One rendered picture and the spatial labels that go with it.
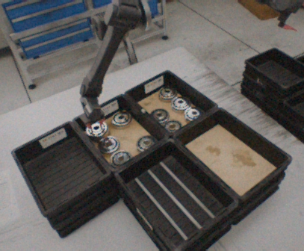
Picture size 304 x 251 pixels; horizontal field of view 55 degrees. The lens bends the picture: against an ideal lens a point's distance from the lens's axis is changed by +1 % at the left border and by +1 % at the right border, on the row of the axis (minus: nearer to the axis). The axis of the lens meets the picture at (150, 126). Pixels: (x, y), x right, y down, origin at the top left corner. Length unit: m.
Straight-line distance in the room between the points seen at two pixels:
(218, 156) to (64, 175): 0.70
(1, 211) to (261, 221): 1.16
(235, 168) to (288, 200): 0.27
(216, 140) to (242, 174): 0.21
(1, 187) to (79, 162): 0.44
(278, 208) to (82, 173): 0.86
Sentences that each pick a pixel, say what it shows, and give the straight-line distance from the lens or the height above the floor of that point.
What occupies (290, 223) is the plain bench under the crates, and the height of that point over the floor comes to 0.70.
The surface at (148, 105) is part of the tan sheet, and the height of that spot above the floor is 0.83.
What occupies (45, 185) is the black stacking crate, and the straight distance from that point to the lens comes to 1.39.
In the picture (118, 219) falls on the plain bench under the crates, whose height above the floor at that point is 0.70.
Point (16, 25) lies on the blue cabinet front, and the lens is 3.13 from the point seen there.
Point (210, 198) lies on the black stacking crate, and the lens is 1.24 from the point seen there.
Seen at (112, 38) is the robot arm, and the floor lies 1.38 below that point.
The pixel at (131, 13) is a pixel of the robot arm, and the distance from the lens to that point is 1.04.
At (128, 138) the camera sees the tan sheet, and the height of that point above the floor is 0.83.
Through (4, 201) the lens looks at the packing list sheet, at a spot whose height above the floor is 0.70.
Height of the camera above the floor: 1.90
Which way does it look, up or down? 47 degrees down
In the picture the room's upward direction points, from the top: 7 degrees counter-clockwise
